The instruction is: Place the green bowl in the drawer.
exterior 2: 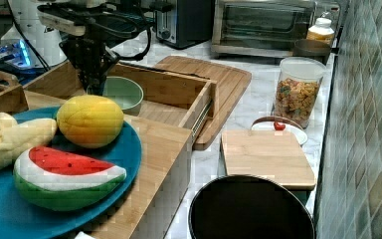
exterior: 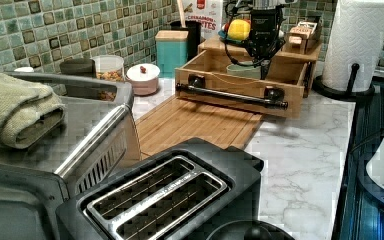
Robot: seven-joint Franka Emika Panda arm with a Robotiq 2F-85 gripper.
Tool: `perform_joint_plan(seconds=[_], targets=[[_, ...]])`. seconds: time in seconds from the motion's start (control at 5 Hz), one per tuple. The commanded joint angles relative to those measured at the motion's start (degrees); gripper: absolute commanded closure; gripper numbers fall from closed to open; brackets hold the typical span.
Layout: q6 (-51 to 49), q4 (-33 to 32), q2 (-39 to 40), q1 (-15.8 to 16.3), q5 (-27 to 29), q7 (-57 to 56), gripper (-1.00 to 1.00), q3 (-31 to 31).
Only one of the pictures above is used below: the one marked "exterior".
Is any black metal drawer handle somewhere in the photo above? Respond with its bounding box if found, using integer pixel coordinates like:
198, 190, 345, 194
175, 75, 289, 110

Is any black two-slot toaster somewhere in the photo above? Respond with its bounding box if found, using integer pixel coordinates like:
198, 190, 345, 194
56, 138, 264, 240

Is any black paper towel holder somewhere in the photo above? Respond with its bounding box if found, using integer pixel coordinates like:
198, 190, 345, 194
312, 63, 375, 102

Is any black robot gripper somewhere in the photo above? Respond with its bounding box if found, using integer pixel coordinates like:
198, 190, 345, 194
245, 7, 285, 80

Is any red apple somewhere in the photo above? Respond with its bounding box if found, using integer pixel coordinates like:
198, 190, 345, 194
222, 22, 230, 34

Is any folded green towel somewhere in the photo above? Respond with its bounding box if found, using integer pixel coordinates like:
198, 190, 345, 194
0, 73, 65, 149

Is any yellow lemon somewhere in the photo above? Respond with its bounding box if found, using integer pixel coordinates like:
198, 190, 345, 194
227, 19, 251, 41

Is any black pot lid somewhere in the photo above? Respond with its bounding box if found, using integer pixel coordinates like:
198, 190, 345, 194
206, 220, 295, 240

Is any small wooden tea box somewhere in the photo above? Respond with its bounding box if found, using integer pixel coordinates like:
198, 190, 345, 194
283, 21, 321, 54

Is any teal canister with wooden lid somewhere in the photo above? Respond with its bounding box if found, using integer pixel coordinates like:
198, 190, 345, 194
155, 30, 188, 78

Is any cinnamon cereal box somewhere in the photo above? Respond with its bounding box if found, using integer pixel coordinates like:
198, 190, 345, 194
182, 0, 223, 39

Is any white paper towel roll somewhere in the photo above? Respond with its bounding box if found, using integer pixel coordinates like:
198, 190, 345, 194
322, 0, 384, 92

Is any stainless steel toaster oven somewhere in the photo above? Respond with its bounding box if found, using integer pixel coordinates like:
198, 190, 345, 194
0, 72, 141, 240

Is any clear jar with cereal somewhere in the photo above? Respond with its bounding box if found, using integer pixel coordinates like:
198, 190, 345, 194
92, 55, 124, 82

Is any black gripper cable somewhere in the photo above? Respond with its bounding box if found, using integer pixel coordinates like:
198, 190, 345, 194
222, 1, 258, 67

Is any wooden cutting board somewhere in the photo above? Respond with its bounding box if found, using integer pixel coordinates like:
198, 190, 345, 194
136, 96, 263, 159

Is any dark grey jar lid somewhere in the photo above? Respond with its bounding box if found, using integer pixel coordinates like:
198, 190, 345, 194
60, 58, 95, 76

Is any wooden drawer box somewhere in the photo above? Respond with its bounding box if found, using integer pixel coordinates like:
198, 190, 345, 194
175, 37, 321, 118

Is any teal plate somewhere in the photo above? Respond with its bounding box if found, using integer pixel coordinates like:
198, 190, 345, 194
218, 30, 244, 47

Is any black utensil holder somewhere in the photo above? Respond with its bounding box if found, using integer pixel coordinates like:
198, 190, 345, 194
170, 21, 201, 60

